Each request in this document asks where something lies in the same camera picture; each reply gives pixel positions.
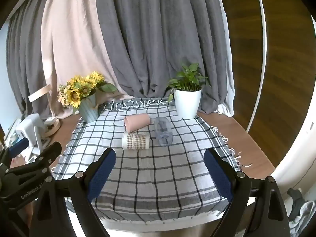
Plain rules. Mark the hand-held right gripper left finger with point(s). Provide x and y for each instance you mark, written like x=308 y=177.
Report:
x=100 y=176

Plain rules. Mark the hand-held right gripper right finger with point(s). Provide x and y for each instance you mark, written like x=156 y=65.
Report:
x=218 y=176

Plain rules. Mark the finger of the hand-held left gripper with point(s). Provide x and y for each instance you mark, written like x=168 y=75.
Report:
x=18 y=147
x=47 y=153

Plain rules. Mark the checkered paper cup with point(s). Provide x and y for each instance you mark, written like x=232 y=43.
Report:
x=137 y=140

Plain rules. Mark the pink cup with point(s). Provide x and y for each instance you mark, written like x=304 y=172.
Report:
x=138 y=121

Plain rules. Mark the clear glass cup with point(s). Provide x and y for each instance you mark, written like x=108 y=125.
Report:
x=163 y=132

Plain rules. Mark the white plastic device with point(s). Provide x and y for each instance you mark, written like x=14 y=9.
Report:
x=29 y=128

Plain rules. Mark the round wooden tray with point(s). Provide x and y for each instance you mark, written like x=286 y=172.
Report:
x=54 y=127

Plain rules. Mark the grey checkered cloth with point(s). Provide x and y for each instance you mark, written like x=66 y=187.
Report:
x=153 y=177

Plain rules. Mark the teal ribbed vase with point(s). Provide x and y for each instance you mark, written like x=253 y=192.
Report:
x=89 y=111

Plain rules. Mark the sunflower bouquet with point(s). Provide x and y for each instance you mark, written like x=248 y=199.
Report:
x=81 y=86

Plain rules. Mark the white plant pot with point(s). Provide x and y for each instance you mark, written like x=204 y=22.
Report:
x=187 y=103

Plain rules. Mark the narrow grey curtain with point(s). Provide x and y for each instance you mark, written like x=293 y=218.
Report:
x=27 y=66

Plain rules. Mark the grey and white garment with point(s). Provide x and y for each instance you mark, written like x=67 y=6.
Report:
x=303 y=212

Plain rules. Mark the white curved panel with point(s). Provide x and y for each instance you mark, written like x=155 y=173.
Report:
x=301 y=128

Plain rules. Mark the white curtain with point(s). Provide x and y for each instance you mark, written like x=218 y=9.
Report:
x=228 y=79

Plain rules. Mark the green potted plant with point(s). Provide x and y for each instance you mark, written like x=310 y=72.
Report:
x=187 y=79

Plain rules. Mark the pink curtain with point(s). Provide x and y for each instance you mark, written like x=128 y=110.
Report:
x=74 y=49

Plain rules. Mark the white hoop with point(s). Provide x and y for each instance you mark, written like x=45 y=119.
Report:
x=263 y=42

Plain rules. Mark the wide grey curtain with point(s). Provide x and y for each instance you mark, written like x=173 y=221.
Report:
x=160 y=42

